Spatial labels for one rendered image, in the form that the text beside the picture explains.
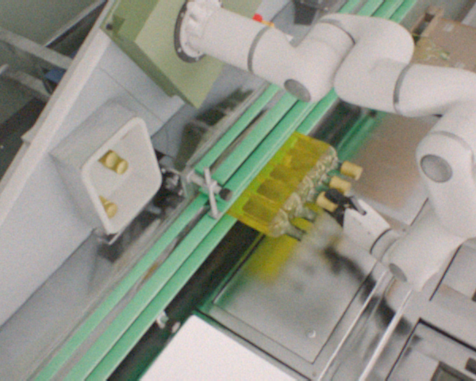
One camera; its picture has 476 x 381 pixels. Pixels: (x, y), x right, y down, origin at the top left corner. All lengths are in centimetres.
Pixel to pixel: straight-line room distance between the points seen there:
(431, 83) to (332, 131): 85
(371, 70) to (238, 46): 27
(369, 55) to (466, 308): 72
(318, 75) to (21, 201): 60
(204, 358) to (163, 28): 71
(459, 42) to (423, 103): 485
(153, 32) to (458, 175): 59
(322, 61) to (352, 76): 8
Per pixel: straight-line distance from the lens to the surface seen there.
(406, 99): 96
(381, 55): 102
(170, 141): 135
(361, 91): 100
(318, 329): 137
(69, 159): 113
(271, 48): 109
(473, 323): 147
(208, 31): 116
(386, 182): 166
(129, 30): 111
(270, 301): 140
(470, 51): 573
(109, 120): 118
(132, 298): 127
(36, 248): 126
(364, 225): 131
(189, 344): 138
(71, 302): 128
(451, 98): 97
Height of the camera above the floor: 153
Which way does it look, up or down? 25 degrees down
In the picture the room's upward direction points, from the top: 116 degrees clockwise
